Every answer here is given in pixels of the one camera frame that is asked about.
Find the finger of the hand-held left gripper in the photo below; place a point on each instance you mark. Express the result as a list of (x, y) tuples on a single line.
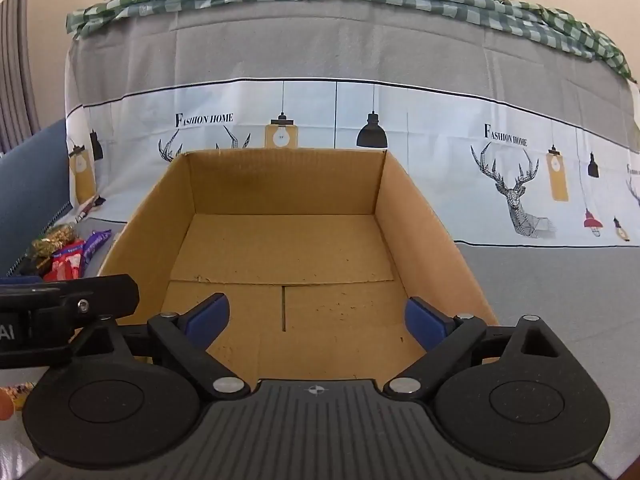
[(107, 296)]

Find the person's left hand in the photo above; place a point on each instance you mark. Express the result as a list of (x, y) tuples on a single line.
[(4, 407)]

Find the brown cardboard box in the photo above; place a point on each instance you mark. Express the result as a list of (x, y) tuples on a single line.
[(280, 250)]

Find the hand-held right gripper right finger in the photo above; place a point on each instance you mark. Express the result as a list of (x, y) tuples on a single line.
[(425, 321)]

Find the peanut candy packet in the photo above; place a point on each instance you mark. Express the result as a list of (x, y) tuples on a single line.
[(52, 240)]

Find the grey white printed cloth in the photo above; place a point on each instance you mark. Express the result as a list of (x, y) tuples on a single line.
[(350, 50)]

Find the grey curtain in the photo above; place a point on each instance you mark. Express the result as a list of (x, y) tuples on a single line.
[(15, 85)]

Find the purple snack bar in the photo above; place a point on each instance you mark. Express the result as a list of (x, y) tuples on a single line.
[(96, 245)]

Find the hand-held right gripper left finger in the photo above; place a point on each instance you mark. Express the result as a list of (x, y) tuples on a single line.
[(210, 317)]

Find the red white snack packet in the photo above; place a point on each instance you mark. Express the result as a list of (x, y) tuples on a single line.
[(65, 262)]

